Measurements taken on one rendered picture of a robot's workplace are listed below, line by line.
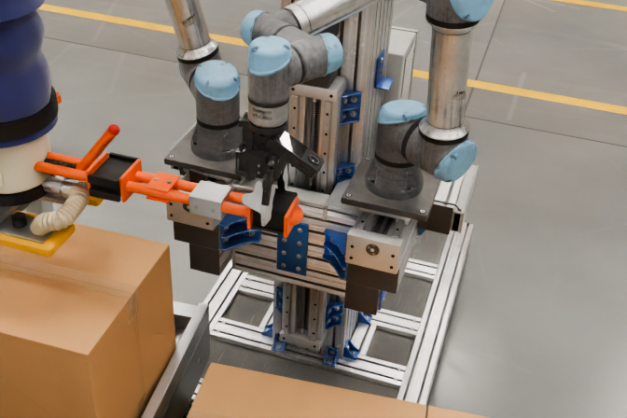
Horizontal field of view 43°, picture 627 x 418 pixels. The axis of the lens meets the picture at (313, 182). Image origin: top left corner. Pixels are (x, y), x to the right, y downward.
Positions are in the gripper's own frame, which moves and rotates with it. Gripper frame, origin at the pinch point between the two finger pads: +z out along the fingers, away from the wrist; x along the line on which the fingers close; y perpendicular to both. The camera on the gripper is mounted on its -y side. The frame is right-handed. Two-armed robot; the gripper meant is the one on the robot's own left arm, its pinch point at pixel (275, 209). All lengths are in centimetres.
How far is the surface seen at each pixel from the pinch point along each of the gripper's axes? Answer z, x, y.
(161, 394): 65, 0, 29
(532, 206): 128, -215, -56
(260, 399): 72, -12, 7
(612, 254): 127, -190, -94
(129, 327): 39, 5, 33
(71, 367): 36, 23, 37
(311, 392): 72, -19, -5
